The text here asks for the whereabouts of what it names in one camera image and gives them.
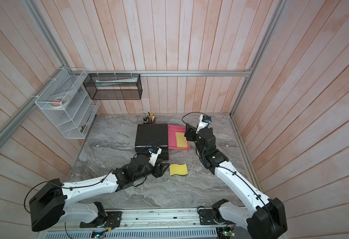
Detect yellow sponge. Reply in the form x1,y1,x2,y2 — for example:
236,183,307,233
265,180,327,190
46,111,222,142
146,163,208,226
175,132,188,148
169,164,188,176

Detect black drawer cabinet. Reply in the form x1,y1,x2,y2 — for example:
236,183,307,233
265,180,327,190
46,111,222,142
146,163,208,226
135,123,169,161

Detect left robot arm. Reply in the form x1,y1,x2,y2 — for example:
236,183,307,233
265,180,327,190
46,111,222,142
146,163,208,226
29,155,169,232

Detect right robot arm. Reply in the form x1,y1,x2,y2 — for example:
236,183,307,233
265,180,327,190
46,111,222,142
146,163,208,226
184,122,288,239

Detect tape roll on shelf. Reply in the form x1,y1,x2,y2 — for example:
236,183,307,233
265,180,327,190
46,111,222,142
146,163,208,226
49,96,65,109

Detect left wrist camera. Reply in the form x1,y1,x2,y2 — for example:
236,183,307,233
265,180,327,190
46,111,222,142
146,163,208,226
149,146,162,166

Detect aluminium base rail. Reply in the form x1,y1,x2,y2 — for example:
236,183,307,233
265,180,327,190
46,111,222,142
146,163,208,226
34,206,283,232

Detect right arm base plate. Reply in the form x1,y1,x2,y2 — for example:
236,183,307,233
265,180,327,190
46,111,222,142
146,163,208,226
196,207,223,226

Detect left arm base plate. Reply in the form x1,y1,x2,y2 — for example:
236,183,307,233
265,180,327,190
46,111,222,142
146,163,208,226
80,211,122,228

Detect black mesh wall basket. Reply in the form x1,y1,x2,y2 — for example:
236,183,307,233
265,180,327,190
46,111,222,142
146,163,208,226
83,73,143,100

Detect white wire wall shelf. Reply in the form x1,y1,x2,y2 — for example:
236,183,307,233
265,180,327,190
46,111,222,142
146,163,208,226
35,68,100,139

